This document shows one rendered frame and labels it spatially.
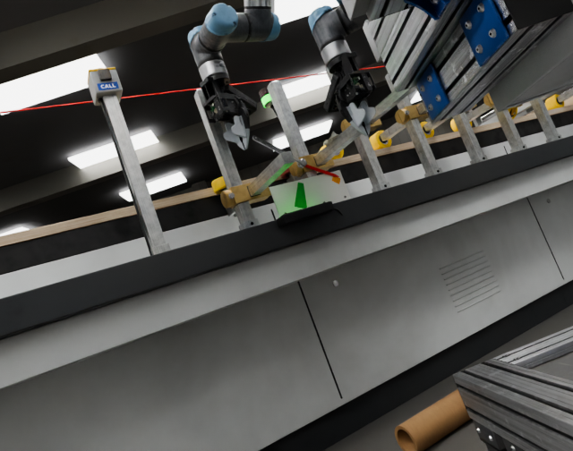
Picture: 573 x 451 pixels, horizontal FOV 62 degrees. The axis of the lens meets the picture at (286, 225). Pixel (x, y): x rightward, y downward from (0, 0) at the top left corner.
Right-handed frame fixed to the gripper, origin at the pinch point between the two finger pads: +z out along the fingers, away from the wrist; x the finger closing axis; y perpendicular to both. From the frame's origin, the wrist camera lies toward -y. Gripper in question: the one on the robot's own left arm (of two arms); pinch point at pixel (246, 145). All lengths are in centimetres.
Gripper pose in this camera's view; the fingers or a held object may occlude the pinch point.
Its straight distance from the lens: 134.8
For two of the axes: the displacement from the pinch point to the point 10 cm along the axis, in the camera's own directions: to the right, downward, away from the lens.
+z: 3.5, 9.3, -1.3
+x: 6.7, -3.4, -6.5
